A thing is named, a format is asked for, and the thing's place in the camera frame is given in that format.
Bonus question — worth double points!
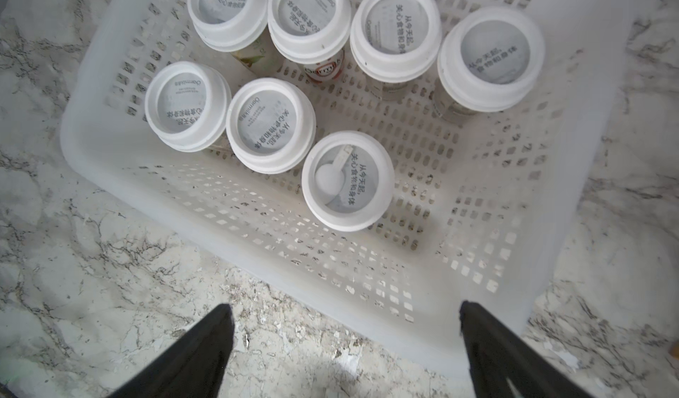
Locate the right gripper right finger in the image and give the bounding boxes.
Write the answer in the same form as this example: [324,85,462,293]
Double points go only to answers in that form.
[460,301,590,398]

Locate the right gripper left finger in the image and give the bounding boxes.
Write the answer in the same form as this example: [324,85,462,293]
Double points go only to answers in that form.
[111,304,235,397]

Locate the yogurt cup front row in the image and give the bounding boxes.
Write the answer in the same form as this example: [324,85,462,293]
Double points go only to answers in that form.
[302,130,395,232]
[145,62,232,153]
[226,77,317,175]

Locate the yogurt cup row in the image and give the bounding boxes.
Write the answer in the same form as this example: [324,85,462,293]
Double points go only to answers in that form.
[267,0,352,84]
[349,0,443,101]
[433,7,546,124]
[187,0,285,77]
[302,130,395,232]
[226,77,317,175]
[145,62,232,153]

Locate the yogurt cup back row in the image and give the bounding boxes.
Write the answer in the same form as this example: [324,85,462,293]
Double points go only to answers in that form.
[267,0,352,84]
[433,7,546,124]
[187,0,285,77]
[349,0,443,101]

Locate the white plastic basket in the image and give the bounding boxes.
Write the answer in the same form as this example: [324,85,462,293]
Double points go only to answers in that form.
[60,0,634,377]

